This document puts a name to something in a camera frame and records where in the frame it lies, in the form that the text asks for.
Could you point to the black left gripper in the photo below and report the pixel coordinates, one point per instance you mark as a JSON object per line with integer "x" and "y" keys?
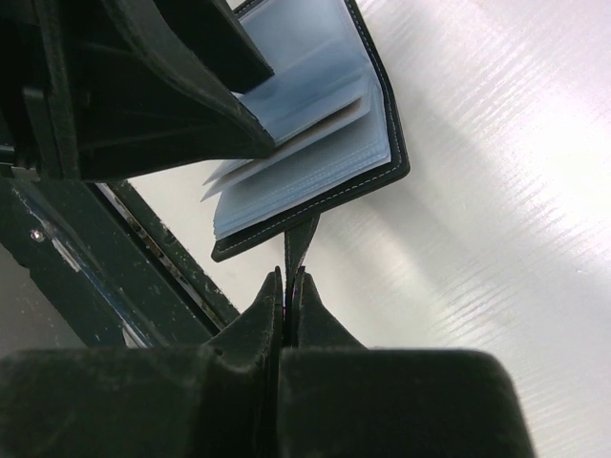
{"x": 105, "y": 90}

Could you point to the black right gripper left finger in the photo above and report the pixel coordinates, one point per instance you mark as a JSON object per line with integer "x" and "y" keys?
{"x": 216, "y": 399}

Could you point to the black leather card holder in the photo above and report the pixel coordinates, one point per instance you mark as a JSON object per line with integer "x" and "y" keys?
{"x": 331, "y": 110}

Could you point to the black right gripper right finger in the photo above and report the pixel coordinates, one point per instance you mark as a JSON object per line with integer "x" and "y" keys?
{"x": 340, "y": 399}

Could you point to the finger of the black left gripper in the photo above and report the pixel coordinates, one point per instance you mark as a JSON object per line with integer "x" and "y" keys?
{"x": 212, "y": 31}

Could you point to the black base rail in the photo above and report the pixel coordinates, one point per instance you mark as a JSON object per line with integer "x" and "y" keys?
{"x": 108, "y": 265}

